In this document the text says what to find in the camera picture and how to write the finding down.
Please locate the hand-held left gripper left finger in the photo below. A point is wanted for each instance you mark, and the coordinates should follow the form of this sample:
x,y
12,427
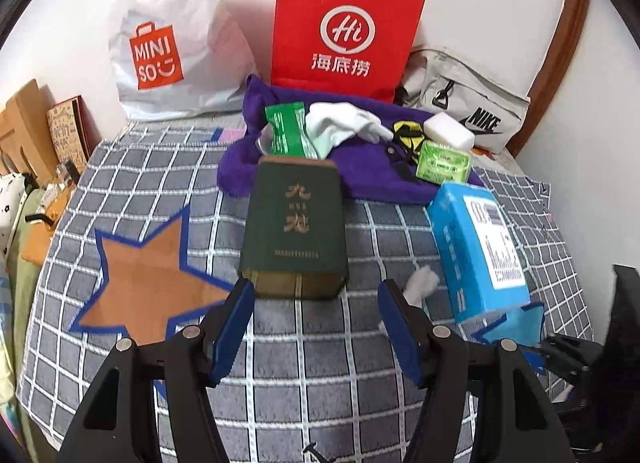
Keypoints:
x,y
232,333

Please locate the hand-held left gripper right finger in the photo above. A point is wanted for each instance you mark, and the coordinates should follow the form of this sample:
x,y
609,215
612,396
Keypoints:
x,y
400,328

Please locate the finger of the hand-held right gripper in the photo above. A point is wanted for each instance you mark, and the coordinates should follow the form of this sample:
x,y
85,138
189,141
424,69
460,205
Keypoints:
x,y
570,353

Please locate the dark green tin box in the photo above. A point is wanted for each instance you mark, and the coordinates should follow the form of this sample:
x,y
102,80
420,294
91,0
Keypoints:
x,y
292,223

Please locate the purple towel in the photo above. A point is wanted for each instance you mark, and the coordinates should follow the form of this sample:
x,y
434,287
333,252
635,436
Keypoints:
x,y
350,168

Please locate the yellow black pouch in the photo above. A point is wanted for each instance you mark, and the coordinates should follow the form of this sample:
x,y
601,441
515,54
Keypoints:
x,y
400,132

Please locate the white cotton piece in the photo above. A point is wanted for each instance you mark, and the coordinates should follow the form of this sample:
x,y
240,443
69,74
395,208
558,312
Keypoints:
x,y
422,283

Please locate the blue cardboard box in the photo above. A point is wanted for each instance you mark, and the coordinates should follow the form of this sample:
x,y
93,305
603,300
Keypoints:
x,y
475,253

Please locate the light green tissue pack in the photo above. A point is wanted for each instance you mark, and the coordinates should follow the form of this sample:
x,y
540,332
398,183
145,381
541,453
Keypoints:
x,y
444,163

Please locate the grey checked blanket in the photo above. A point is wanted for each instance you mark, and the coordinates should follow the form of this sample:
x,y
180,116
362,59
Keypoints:
x,y
150,183

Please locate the white plastic case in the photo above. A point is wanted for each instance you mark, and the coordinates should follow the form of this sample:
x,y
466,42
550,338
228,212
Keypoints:
x,y
450,130

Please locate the dark green packet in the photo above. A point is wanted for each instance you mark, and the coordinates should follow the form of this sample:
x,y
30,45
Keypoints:
x,y
287,128

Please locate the flat brown cardboard sheet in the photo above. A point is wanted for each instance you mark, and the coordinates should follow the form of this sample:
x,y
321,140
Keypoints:
x,y
39,245

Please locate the white sock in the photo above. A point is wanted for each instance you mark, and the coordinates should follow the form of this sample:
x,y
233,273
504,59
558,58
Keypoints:
x,y
345,120

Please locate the grey sling bag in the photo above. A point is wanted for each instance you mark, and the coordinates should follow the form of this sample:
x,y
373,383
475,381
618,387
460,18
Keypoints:
x,y
465,88

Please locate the white cloth black stars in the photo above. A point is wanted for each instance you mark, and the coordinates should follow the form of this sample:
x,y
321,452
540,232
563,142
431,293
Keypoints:
x,y
10,213

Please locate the brown patterned book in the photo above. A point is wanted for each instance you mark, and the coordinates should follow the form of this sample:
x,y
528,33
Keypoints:
x,y
70,133

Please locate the brown cardboard piece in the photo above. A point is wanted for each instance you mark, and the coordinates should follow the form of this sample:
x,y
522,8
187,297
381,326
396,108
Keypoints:
x,y
25,123

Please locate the white plastic bag orange label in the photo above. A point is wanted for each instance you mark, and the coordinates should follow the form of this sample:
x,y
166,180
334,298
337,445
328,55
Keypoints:
x,y
165,3

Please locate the brown wooden frame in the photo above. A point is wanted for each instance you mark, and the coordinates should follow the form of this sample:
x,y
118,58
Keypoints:
x,y
565,58

